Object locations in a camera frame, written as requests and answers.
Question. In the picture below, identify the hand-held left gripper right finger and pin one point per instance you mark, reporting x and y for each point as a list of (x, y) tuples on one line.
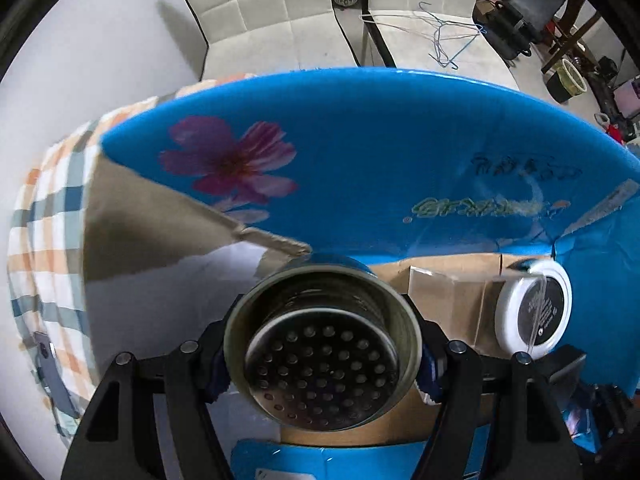
[(429, 371)]

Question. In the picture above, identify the plaid tablecloth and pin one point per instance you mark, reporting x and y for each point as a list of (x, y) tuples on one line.
[(47, 240)]

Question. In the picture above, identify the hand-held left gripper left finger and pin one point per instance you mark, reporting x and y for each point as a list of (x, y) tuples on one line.
[(216, 377)]

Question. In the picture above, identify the grey-blue phone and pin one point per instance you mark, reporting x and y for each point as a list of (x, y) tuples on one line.
[(50, 365)]

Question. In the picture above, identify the blue flower-print cardboard box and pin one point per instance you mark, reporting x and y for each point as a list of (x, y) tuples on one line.
[(380, 160)]

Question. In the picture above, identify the small brown cardboard box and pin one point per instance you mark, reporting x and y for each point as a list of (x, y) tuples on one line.
[(450, 305)]

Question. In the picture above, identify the black bag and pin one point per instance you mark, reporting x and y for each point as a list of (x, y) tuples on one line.
[(525, 7)]

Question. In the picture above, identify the white round jar black label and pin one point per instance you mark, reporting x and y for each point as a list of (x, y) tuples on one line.
[(542, 310)]

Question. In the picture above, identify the steel cup with strainer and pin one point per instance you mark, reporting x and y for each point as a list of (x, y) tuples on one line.
[(320, 345)]

